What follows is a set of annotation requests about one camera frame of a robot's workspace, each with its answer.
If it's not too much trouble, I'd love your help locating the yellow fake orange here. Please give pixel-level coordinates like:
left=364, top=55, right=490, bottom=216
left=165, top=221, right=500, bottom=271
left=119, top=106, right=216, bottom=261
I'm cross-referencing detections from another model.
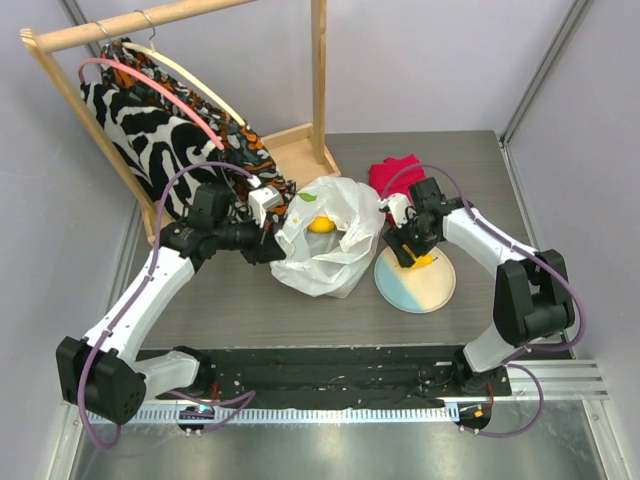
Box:
left=409, top=254, right=435, bottom=269

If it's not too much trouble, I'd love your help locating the yellow fake lemon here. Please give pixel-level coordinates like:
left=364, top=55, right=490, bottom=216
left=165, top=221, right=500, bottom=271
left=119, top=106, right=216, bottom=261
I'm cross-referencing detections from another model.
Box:
left=308, top=216, right=336, bottom=234

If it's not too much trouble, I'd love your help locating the white plastic bag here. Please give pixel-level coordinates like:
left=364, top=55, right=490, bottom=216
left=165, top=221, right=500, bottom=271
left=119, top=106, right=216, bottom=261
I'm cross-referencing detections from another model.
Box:
left=270, top=176, right=385, bottom=299

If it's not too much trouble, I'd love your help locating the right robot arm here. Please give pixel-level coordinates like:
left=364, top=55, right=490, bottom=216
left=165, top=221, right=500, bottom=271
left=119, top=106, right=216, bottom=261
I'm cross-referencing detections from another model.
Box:
left=379, top=178, right=575, bottom=395

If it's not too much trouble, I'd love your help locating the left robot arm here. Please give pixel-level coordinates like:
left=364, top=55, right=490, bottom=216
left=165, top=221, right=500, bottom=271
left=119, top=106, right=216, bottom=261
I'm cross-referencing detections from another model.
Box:
left=56, top=184, right=285, bottom=426

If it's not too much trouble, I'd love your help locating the blue and cream plate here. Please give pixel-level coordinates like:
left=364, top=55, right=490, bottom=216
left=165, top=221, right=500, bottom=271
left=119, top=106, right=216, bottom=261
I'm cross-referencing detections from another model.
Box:
left=374, top=247, right=456, bottom=314

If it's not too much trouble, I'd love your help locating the red cloth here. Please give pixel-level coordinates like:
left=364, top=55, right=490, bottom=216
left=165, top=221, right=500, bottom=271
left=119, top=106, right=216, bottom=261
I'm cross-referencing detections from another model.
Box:
left=368, top=152, right=431, bottom=201

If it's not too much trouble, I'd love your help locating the wooden clothes rack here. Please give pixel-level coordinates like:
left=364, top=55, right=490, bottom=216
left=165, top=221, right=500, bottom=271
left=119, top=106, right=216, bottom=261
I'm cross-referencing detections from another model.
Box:
left=20, top=1, right=341, bottom=240

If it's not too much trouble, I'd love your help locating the orange patterned garment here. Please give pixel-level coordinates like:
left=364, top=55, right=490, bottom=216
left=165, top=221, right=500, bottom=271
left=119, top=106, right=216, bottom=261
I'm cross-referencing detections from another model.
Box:
left=101, top=37, right=296, bottom=222

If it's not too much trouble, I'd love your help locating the black white zebra garment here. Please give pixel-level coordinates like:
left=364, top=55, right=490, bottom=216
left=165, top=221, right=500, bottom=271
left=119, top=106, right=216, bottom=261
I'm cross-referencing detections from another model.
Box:
left=80, top=82, right=248, bottom=222

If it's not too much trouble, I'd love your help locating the cream hanger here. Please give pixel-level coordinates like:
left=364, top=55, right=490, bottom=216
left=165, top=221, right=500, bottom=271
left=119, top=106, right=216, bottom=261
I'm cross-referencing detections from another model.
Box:
left=122, top=41, right=246, bottom=126

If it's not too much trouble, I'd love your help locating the pink hanger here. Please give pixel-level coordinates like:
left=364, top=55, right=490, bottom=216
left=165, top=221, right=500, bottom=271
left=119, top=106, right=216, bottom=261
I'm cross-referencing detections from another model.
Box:
left=78, top=57, right=224, bottom=150

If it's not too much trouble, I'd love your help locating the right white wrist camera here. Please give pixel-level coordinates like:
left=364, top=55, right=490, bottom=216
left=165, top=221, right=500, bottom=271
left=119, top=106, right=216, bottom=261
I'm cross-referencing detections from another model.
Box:
left=378, top=193, right=414, bottom=227

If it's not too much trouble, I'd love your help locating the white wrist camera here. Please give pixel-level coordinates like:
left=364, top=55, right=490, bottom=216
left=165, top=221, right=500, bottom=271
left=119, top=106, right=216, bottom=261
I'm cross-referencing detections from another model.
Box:
left=248, top=186, right=283, bottom=227
left=378, top=193, right=414, bottom=227

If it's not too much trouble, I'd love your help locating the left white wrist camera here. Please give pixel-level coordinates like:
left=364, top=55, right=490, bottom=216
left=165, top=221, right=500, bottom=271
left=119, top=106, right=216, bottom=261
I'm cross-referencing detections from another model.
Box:
left=248, top=186, right=283, bottom=227

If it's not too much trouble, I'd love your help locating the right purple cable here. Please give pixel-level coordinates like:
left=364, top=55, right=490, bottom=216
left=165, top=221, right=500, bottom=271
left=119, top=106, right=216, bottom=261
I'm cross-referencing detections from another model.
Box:
left=377, top=163, right=587, bottom=439

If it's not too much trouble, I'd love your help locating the purple cable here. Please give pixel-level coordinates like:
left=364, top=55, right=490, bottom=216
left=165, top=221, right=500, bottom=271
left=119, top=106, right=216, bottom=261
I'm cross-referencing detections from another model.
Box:
left=377, top=163, right=587, bottom=439
left=78, top=160, right=261, bottom=447

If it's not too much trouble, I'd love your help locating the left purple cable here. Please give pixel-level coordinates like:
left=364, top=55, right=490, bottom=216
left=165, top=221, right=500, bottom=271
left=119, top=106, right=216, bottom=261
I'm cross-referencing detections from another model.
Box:
left=78, top=160, right=261, bottom=447

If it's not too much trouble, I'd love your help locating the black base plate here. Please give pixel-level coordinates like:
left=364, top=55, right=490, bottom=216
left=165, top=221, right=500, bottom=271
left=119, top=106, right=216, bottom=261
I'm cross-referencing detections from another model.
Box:
left=184, top=346, right=512, bottom=410

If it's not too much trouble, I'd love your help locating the white slotted cable duct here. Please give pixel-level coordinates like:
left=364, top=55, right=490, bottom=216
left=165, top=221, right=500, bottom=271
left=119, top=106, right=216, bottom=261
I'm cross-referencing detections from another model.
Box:
left=134, top=403, right=460, bottom=425

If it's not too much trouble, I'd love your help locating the aluminium rail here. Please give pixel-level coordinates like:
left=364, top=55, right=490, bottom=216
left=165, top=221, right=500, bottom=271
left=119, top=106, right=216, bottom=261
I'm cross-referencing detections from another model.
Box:
left=64, top=359, right=610, bottom=401

